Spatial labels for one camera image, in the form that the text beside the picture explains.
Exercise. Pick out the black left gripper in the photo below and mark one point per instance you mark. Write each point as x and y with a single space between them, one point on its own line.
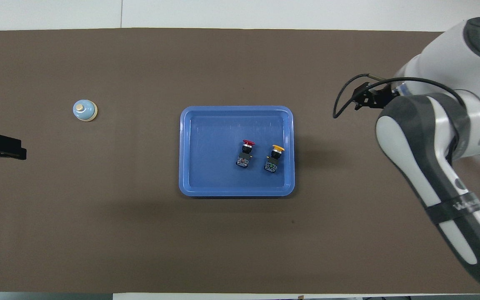
2 146

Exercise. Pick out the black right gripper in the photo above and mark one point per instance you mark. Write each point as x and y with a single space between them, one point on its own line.
373 98

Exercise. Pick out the yellow push button switch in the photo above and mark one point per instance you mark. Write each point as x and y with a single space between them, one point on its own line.
274 160

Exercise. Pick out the red push button switch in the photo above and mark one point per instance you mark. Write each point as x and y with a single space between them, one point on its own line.
246 154

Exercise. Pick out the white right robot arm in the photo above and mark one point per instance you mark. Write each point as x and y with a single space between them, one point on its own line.
431 137

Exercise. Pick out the light blue desk bell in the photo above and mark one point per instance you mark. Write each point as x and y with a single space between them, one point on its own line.
84 111

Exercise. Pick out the blue plastic tray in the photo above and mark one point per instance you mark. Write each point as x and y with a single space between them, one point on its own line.
211 158

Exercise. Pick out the brown table mat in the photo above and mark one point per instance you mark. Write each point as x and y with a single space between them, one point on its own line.
140 233

